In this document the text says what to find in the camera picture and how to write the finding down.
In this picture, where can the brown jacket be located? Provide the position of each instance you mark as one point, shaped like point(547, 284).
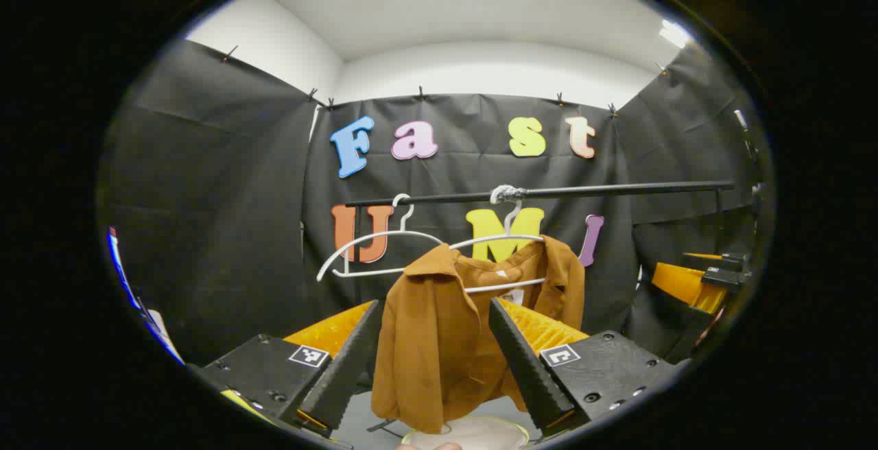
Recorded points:
point(425, 340)

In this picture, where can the black clothes rack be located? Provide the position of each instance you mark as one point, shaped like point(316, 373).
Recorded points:
point(617, 190)

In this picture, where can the white laundry hamper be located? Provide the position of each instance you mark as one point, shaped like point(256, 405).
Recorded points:
point(480, 433)

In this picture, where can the small ceiling light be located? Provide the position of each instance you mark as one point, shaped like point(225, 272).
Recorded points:
point(675, 33)

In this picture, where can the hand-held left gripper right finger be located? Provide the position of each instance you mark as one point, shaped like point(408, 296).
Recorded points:
point(528, 368)

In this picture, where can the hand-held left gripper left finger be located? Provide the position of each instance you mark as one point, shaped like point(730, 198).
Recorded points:
point(343, 374)

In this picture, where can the white clothes hanger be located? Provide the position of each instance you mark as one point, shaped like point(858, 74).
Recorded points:
point(370, 273)
point(506, 194)

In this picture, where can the black backdrop cloth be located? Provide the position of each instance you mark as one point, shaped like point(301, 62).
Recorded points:
point(206, 196)

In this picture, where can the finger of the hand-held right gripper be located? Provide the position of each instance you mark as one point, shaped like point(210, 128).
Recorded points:
point(727, 258)
point(686, 285)

